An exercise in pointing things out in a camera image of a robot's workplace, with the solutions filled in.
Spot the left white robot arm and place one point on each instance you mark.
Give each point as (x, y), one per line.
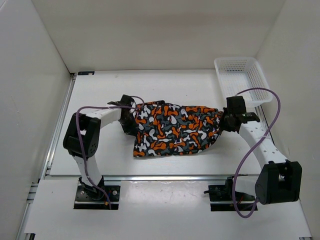
(82, 136)

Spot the orange camouflage shorts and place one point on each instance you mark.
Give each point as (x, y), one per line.
(166, 129)

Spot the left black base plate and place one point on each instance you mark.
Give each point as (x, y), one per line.
(83, 201)

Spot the white perforated plastic basket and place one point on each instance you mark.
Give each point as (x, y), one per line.
(242, 75)

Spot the front aluminium rail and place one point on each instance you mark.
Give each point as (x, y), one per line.
(117, 178)

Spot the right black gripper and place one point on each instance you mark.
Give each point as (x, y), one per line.
(227, 128)

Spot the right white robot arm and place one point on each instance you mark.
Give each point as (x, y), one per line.
(280, 179)

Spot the left aluminium rail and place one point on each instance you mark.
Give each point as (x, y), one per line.
(57, 130)

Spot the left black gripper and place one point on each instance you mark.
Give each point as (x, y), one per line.
(132, 130)

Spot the small blue label plate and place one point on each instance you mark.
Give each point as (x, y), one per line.
(86, 73)

